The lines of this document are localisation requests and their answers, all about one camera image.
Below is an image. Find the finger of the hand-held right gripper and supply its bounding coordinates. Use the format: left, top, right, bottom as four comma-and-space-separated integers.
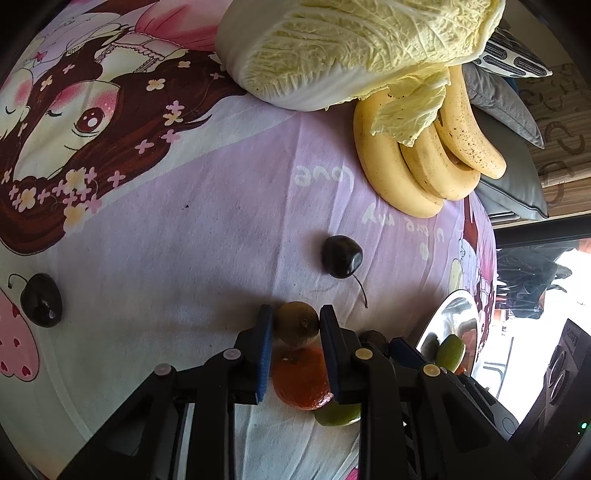
388, 337, 428, 372

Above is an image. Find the black chair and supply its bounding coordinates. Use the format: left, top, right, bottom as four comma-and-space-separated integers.
496, 247, 573, 319

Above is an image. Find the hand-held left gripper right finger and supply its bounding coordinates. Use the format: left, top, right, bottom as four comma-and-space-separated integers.
320, 305, 536, 480

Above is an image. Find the orange tangerine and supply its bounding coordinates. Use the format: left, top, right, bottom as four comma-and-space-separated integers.
271, 346, 334, 411

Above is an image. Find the brown kiwi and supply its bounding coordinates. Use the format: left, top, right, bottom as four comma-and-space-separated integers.
273, 301, 321, 348

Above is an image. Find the dark cherry with stem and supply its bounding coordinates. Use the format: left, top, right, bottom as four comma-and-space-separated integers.
321, 234, 369, 309
7, 272, 63, 328

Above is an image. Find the printed cartoon blanket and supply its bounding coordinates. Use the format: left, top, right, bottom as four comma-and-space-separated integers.
0, 0, 499, 480

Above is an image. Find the napa cabbage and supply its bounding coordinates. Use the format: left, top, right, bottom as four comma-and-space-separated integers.
215, 0, 506, 147

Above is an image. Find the large stainless steel basin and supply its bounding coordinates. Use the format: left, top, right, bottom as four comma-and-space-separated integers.
416, 288, 481, 374

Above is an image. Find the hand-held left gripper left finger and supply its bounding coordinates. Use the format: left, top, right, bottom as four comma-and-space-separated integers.
60, 305, 274, 480

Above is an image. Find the grey cushion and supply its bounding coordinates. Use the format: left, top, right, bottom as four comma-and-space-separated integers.
462, 62, 546, 148
475, 111, 550, 221

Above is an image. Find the bunch of yellow bananas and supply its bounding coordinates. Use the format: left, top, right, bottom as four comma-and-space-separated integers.
353, 65, 508, 219

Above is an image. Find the black and white patterned cushion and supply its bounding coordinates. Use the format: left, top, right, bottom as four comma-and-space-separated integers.
475, 28, 554, 79

